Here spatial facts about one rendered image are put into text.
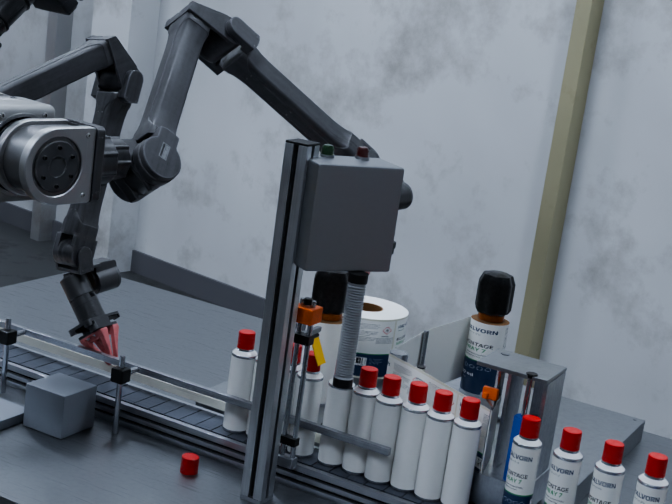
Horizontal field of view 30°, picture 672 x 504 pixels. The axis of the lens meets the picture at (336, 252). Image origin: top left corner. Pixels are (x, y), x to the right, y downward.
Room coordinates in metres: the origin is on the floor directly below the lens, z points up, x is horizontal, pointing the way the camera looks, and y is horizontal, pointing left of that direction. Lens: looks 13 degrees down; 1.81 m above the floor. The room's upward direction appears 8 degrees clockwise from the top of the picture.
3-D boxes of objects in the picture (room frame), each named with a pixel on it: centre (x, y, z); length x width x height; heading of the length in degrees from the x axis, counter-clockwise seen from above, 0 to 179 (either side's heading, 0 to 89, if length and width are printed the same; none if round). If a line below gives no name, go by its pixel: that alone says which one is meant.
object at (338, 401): (2.25, -0.05, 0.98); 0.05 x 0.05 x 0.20
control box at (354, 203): (2.18, 0.00, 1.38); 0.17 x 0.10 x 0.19; 118
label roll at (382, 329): (2.87, -0.09, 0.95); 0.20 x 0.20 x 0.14
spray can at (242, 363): (2.35, 0.15, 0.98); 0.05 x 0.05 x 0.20
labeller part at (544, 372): (2.20, -0.37, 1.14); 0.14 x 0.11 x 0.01; 63
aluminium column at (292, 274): (2.15, 0.08, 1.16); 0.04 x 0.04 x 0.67; 63
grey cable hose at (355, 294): (2.14, -0.04, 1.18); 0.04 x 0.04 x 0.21
